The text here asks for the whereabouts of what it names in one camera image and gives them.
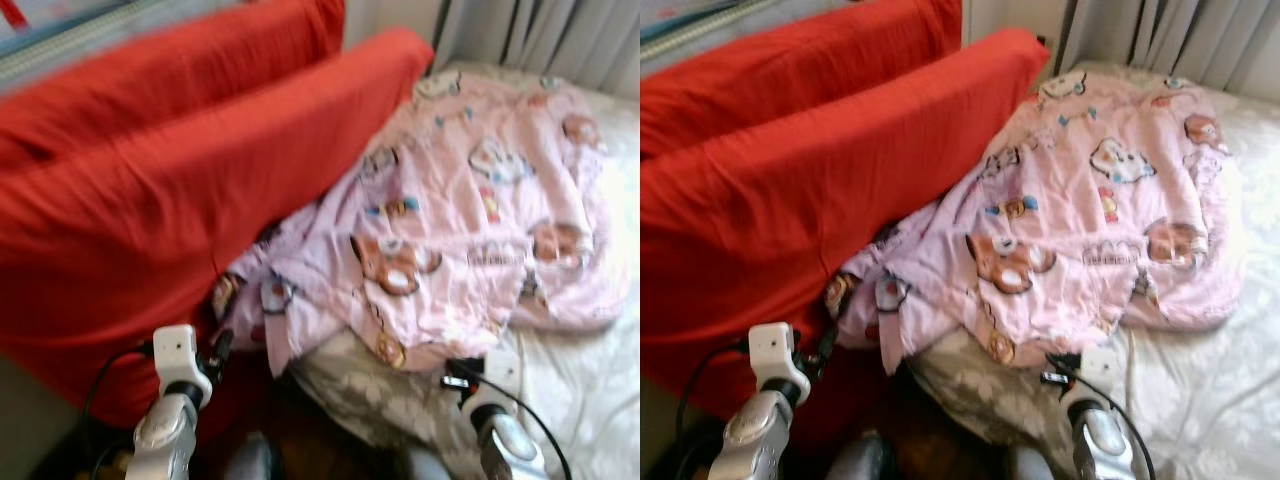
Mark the pink cartoon bear blanket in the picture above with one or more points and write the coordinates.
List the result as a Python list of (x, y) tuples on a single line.
[(1080, 200), (450, 200)]

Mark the large red cushion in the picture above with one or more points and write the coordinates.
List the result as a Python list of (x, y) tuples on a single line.
[(150, 230), (780, 230)]

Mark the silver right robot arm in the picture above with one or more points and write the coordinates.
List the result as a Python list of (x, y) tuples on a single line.
[(505, 440), (1100, 440)]

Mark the grey curtain panel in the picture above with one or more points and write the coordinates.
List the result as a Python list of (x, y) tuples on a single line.
[(540, 40), (1160, 40)]

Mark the small red cushion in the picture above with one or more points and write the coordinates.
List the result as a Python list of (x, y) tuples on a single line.
[(200, 60), (820, 60)]

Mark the grey robot left leg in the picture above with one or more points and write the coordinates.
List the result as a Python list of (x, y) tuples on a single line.
[(250, 460), (860, 460)]

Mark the grey robot leg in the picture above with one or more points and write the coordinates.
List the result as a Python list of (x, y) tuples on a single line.
[(425, 465), (860, 460), (250, 460), (1030, 465)]

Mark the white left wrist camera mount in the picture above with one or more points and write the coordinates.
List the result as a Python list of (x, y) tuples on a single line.
[(775, 350), (177, 350)]

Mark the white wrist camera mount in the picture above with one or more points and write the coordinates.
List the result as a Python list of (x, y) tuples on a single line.
[(1100, 368), (775, 350), (500, 370), (177, 350)]

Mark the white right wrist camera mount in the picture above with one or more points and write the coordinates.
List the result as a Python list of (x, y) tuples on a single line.
[(500, 370), (1100, 368)]

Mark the beige floral bed sheet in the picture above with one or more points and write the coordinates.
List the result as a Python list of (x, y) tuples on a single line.
[(1200, 400), (590, 400)]

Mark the grey robot right leg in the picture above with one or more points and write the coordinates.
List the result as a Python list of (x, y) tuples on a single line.
[(1030, 465), (425, 465)]

